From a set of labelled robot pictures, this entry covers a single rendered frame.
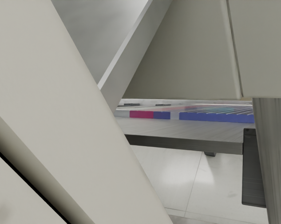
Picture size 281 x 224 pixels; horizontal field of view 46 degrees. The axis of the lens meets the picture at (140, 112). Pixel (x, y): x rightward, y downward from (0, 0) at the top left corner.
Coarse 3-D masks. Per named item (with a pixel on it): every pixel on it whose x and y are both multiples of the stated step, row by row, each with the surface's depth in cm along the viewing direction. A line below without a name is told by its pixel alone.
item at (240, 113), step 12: (132, 108) 60; (144, 108) 60; (156, 108) 61; (168, 108) 61; (180, 108) 62; (192, 108) 62; (204, 108) 63; (216, 108) 64; (228, 108) 64; (240, 108) 65; (252, 108) 66; (204, 120) 47; (216, 120) 47; (228, 120) 46; (240, 120) 45; (252, 120) 44
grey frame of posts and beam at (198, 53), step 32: (192, 0) 13; (224, 0) 12; (256, 0) 12; (160, 32) 14; (192, 32) 14; (224, 32) 13; (256, 32) 13; (160, 64) 16; (192, 64) 15; (224, 64) 14; (256, 64) 14; (128, 96) 18; (160, 96) 17; (192, 96) 17; (224, 96) 16; (256, 96) 15; (256, 128) 18
